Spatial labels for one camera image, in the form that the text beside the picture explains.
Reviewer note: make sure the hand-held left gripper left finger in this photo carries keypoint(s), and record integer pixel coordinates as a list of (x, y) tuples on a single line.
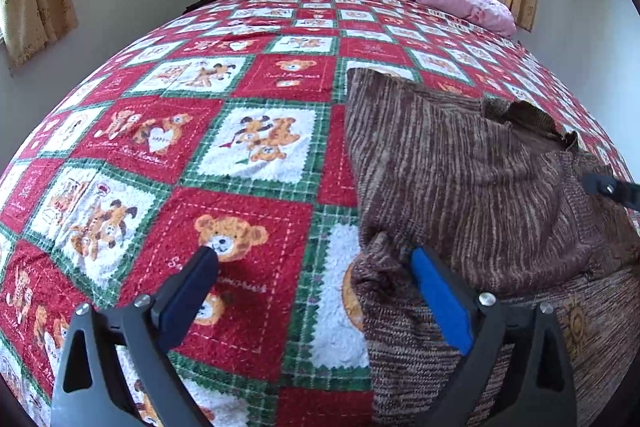
[(192, 292)]

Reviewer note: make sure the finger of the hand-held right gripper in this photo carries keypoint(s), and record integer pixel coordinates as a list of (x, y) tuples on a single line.
[(607, 188)]

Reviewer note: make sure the pink pillow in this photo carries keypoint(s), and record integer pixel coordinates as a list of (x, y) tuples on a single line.
[(460, 2)]

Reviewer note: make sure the red bear printed blanket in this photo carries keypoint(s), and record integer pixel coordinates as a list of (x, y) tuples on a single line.
[(250, 72)]

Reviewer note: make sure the dark object beside bed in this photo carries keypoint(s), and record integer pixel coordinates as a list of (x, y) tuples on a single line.
[(202, 1)]

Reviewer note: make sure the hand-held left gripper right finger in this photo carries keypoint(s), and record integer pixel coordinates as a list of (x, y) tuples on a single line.
[(442, 302)]

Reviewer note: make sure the brown striped knit sweater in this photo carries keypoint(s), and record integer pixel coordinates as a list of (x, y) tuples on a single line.
[(450, 167)]

